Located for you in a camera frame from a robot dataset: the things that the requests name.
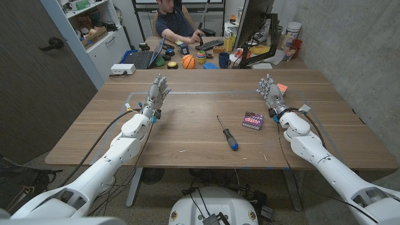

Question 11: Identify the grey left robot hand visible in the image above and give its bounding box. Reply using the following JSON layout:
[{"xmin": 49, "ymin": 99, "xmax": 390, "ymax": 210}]
[{"xmin": 142, "ymin": 73, "xmax": 172, "ymax": 121}]

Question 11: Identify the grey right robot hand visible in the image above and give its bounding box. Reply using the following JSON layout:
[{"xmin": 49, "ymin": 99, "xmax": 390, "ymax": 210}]
[{"xmin": 256, "ymin": 73, "xmax": 292, "ymax": 118}]

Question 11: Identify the purple case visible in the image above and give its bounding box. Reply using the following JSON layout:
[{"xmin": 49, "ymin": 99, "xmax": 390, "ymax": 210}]
[{"xmin": 241, "ymin": 111, "xmax": 265, "ymax": 131}]

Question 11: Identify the open dark laptop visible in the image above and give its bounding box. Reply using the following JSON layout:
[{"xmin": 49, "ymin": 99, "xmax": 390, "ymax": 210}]
[{"xmin": 123, "ymin": 36, "xmax": 166, "ymax": 70}]

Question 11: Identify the white power box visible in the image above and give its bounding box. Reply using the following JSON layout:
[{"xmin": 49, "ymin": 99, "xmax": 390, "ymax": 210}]
[{"xmin": 110, "ymin": 63, "xmax": 137, "ymax": 76}]

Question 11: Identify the clear drinking glass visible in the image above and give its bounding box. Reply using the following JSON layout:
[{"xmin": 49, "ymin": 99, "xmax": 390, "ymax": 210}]
[{"xmin": 282, "ymin": 46, "xmax": 296, "ymax": 62}]

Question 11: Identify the yellow bowl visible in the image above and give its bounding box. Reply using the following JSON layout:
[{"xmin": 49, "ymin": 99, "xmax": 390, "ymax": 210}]
[{"xmin": 249, "ymin": 45, "xmax": 271, "ymax": 55}]

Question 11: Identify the small orange basketball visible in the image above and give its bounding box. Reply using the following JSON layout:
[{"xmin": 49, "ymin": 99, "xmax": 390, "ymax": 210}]
[{"xmin": 181, "ymin": 54, "xmax": 198, "ymax": 70}]

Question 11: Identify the red cup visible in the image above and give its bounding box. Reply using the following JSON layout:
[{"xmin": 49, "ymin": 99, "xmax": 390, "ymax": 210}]
[{"xmin": 290, "ymin": 39, "xmax": 303, "ymax": 59}]

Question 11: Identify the blue toy box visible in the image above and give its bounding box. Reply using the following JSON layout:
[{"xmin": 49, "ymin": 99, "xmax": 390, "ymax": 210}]
[{"xmin": 174, "ymin": 39, "xmax": 191, "ymax": 56}]

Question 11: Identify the dark blue mug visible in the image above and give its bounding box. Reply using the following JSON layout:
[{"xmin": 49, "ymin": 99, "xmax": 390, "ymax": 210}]
[{"xmin": 218, "ymin": 51, "xmax": 232, "ymax": 69}]

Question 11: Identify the colourful stacking cups toy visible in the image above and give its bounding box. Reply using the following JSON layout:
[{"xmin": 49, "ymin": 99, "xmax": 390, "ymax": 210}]
[{"xmin": 196, "ymin": 50, "xmax": 208, "ymax": 65}]

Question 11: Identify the white canister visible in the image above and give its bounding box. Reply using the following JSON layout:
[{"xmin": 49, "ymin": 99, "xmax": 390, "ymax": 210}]
[{"xmin": 282, "ymin": 21, "xmax": 303, "ymax": 49}]

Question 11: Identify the white shelf cabinet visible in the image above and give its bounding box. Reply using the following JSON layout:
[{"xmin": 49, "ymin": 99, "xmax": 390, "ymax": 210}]
[{"xmin": 40, "ymin": 0, "xmax": 131, "ymax": 90}]

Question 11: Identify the yellow carton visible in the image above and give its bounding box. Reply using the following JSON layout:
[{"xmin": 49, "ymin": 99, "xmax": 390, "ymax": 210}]
[{"xmin": 223, "ymin": 29, "xmax": 235, "ymax": 53}]

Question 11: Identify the black keyboard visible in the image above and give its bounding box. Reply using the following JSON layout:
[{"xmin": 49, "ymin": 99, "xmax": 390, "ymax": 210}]
[{"xmin": 195, "ymin": 39, "xmax": 225, "ymax": 52}]

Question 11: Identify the person in dark polo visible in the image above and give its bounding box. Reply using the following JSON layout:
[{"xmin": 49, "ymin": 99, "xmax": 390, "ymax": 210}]
[{"xmin": 155, "ymin": 0, "xmax": 206, "ymax": 45}]

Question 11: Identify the black computer monitor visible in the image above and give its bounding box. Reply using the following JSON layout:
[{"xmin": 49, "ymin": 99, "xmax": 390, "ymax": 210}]
[{"xmin": 234, "ymin": 0, "xmax": 276, "ymax": 49}]

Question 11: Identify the black round floor fan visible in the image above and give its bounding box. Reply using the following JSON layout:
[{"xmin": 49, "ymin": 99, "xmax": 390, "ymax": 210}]
[{"xmin": 141, "ymin": 167, "xmax": 166, "ymax": 185}]

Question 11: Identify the cardboard box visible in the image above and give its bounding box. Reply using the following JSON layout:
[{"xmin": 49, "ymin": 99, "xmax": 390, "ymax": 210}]
[{"xmin": 80, "ymin": 26, "xmax": 109, "ymax": 50}]

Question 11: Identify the grey table leg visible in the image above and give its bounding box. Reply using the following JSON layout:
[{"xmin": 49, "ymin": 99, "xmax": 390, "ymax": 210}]
[
  {"xmin": 126, "ymin": 167, "xmax": 144, "ymax": 208},
  {"xmin": 282, "ymin": 168, "xmax": 303, "ymax": 212}
]

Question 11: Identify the grey sneaker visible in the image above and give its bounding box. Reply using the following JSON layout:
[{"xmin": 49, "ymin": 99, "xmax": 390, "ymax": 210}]
[{"xmin": 100, "ymin": 176, "xmax": 116, "ymax": 195}]

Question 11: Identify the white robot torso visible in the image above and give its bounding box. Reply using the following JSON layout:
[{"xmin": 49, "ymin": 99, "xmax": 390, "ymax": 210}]
[{"xmin": 167, "ymin": 186, "xmax": 259, "ymax": 225}]

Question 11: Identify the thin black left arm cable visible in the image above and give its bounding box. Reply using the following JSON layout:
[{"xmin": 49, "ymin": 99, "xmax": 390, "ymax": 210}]
[{"xmin": 87, "ymin": 120, "xmax": 156, "ymax": 217}]

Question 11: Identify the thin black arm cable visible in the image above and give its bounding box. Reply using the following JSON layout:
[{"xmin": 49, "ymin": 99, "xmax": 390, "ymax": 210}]
[
  {"xmin": 87, "ymin": 120, "xmax": 156, "ymax": 217},
  {"xmin": 276, "ymin": 117, "xmax": 379, "ymax": 224}
]

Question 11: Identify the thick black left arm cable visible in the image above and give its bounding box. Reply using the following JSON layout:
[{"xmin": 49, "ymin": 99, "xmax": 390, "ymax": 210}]
[{"xmin": 59, "ymin": 107, "xmax": 142, "ymax": 188}]

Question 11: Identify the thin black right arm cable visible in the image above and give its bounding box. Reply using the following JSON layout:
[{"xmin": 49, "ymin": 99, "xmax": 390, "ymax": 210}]
[{"xmin": 276, "ymin": 117, "xmax": 379, "ymax": 224}]

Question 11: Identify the screwdriver with black blue handle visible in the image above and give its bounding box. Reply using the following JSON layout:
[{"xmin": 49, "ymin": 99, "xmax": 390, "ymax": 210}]
[{"xmin": 216, "ymin": 115, "xmax": 239, "ymax": 152}]

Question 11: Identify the black door handle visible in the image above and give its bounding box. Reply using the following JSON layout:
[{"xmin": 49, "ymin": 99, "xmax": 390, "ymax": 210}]
[{"xmin": 39, "ymin": 37, "xmax": 65, "ymax": 53}]

